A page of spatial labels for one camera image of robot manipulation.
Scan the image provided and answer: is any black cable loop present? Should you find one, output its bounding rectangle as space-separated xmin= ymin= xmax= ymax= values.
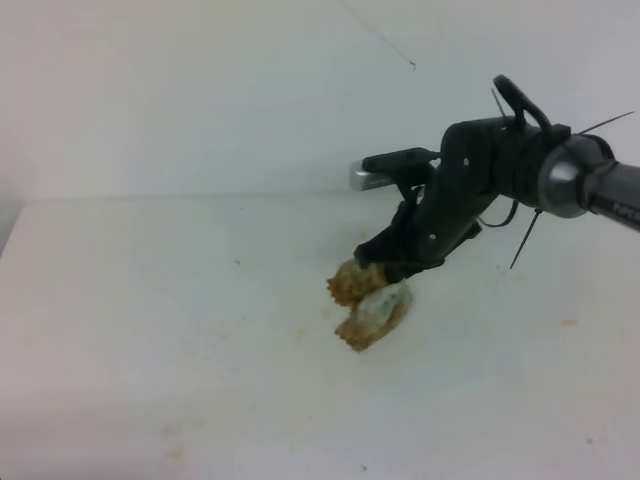
xmin=492 ymin=74 xmax=551 ymax=129

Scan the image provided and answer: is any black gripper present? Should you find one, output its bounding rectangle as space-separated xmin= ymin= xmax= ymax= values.
xmin=354 ymin=118 xmax=520 ymax=284

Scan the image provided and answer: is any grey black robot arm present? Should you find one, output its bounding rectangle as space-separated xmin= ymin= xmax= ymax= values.
xmin=350 ymin=117 xmax=639 ymax=283

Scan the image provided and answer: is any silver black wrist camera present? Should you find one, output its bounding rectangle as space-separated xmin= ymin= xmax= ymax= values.
xmin=349 ymin=147 xmax=441 ymax=191

